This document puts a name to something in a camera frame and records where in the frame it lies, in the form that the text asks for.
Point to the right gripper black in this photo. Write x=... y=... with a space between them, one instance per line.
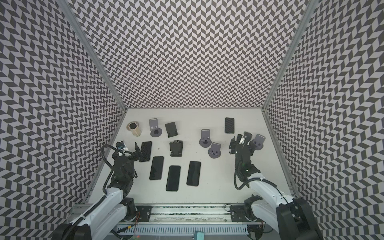
x=242 y=145

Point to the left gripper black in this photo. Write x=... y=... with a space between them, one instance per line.
x=137 y=153

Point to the grey round stand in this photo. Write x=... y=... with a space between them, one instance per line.
x=258 y=141
x=205 y=140
x=214 y=151
x=156 y=131

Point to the purple edged phone black stand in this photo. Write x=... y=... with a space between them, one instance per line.
x=156 y=168

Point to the teal phone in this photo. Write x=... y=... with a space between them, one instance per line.
x=173 y=179
x=229 y=125

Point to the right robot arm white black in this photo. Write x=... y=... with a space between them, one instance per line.
x=292 y=218

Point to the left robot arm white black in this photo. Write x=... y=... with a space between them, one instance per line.
x=114 y=206

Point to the black folding phone stand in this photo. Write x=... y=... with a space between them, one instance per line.
x=171 y=129

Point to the spice jar with black lid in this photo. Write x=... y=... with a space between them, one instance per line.
x=134 y=128

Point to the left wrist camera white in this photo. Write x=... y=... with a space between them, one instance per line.
x=122 y=148

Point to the metal base rail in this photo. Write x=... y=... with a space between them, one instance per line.
x=181 y=220

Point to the silver aluminium corner post left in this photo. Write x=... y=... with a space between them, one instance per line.
x=74 y=23

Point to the silver aluminium corner post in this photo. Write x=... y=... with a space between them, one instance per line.
x=309 y=11
x=74 y=23

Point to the silver aluminium corner post right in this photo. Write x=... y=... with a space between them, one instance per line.
x=309 y=11

